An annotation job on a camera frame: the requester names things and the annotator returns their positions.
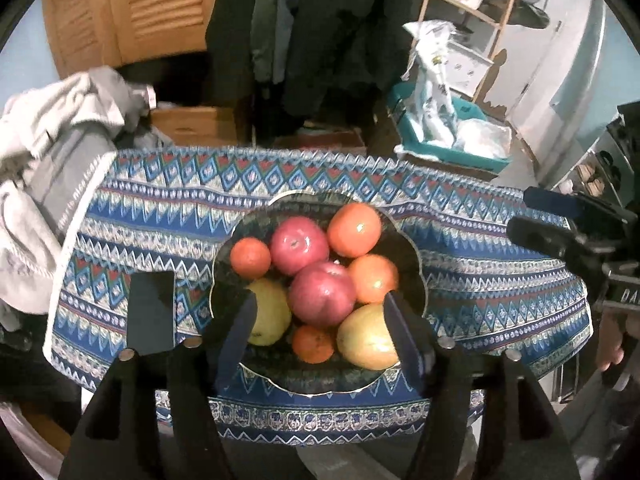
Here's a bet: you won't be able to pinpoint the red apple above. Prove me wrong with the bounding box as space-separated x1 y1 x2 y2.
270 216 331 276
287 261 357 328

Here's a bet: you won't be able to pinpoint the dark padded jacket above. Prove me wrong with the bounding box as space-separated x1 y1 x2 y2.
205 0 286 111

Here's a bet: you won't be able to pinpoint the large orange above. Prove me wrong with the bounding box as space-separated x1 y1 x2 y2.
327 203 383 259
347 255 400 305

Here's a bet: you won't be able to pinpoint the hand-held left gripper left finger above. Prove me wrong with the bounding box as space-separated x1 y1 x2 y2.
59 292 259 480

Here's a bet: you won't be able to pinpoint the dark glass bowl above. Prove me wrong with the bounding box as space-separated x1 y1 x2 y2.
209 191 427 395

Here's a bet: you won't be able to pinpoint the white patterned storage box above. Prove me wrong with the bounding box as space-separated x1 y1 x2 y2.
445 40 493 98

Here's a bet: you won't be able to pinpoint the black hooded jacket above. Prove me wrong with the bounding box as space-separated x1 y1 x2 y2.
280 0 413 126

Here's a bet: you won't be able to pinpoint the yellow green pear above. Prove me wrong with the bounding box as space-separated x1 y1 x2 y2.
245 278 292 347

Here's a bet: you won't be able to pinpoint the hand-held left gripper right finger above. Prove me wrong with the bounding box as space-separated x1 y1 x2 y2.
384 291 581 480

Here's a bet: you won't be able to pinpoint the small orange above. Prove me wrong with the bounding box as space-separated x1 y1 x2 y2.
292 325 335 364
230 238 272 280

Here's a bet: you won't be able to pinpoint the clear plastic bags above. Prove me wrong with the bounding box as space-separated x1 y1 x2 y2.
452 119 513 158

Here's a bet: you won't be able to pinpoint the white crumpled clothes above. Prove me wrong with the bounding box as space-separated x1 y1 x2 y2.
0 72 126 317

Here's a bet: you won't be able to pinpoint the white door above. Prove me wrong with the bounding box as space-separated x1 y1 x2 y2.
480 0 586 126

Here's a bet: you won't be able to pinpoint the person's right hand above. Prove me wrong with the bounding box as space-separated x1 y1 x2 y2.
596 305 627 372

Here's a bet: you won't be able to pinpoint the black smartphone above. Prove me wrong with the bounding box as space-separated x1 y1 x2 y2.
126 271 176 356

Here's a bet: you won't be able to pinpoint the white shoe rack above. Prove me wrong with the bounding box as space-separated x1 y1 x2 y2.
565 125 626 201

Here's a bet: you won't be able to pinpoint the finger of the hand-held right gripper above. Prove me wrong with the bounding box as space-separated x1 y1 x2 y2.
506 216 601 282
522 186 626 225

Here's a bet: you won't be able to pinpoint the white printed rice bag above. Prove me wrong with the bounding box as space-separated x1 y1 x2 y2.
402 20 468 143

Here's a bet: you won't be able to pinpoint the grey crumpled clothes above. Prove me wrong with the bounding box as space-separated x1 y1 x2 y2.
45 67 173 241

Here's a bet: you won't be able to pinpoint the wooden shelf rack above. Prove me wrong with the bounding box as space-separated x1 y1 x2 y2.
417 0 526 103

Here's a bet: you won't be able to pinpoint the silver vertical column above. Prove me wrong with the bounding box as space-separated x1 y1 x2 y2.
537 0 608 186

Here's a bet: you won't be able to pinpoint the blue patterned tablecloth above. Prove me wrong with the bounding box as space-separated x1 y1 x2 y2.
44 146 593 446

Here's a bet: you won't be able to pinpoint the teal plastic basket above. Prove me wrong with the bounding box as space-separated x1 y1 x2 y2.
387 82 513 173

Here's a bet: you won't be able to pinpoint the group of assorted shoes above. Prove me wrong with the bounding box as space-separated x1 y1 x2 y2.
575 160 608 193

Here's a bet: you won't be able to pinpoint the wooden louvered wardrobe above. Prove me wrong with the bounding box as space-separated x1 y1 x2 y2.
42 0 226 81

